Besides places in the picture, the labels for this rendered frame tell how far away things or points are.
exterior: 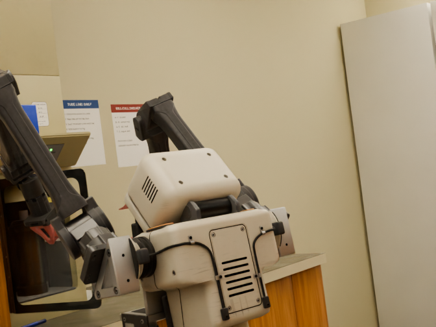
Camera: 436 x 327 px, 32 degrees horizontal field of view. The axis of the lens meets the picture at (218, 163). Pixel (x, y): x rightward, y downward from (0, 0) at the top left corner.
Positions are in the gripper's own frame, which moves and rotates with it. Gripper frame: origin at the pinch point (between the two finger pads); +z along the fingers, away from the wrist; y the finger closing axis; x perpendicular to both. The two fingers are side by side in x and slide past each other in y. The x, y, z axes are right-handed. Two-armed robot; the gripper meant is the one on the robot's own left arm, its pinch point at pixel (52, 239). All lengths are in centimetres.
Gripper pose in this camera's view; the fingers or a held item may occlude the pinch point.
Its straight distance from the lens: 216.3
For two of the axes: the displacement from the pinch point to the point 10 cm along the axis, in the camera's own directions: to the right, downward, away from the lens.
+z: 2.5, 8.8, 4.0
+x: 9.3, -1.1, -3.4
